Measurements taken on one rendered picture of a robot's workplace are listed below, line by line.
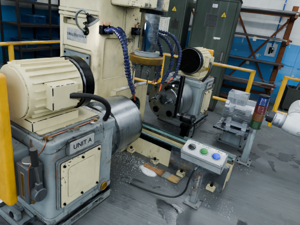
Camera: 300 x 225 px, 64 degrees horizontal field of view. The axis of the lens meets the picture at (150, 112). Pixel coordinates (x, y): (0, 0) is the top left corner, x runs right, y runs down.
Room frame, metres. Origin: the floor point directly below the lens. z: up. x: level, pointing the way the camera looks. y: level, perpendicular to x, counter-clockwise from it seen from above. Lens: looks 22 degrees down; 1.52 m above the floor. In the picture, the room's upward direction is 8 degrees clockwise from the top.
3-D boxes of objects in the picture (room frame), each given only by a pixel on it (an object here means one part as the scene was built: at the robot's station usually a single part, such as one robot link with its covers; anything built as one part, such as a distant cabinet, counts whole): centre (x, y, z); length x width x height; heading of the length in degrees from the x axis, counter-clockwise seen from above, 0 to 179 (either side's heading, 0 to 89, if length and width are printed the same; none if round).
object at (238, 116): (1.50, -0.60, 1.02); 0.20 x 0.19 x 0.19; 63
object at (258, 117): (1.24, -0.59, 1.10); 0.06 x 0.06 x 0.04
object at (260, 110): (1.24, -0.59, 1.14); 0.06 x 0.06 x 0.04
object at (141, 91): (1.33, 0.16, 0.97); 0.30 x 0.11 x 0.34; 150
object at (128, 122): (0.95, 0.20, 1.04); 0.37 x 0.25 x 0.25; 150
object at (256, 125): (1.24, -0.59, 1.05); 0.06 x 0.06 x 0.04
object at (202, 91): (1.77, -0.27, 0.99); 0.35 x 0.31 x 0.37; 150
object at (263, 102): (1.24, -0.59, 1.19); 0.06 x 0.06 x 0.04
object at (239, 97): (1.52, -0.56, 1.11); 0.12 x 0.11 x 0.07; 63
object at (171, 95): (1.54, -0.14, 1.04); 0.41 x 0.25 x 0.25; 150
